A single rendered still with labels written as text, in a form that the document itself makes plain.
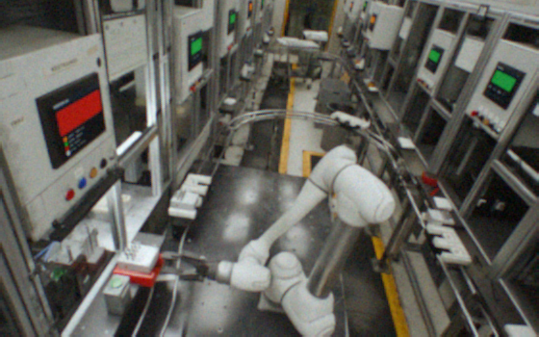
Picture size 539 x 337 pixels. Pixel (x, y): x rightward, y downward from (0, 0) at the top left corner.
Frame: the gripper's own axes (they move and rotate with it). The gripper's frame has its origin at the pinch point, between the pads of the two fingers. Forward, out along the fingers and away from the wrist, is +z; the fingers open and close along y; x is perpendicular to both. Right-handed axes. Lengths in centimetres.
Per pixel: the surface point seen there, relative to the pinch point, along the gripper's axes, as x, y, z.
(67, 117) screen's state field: 14, 67, 20
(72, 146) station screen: 14, 58, 20
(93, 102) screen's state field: 2, 67, 20
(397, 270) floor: -114, -99, -154
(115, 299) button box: 19.8, 0.9, 11.8
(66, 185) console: 17, 47, 23
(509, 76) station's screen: -93, 76, -151
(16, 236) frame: 35, 43, 24
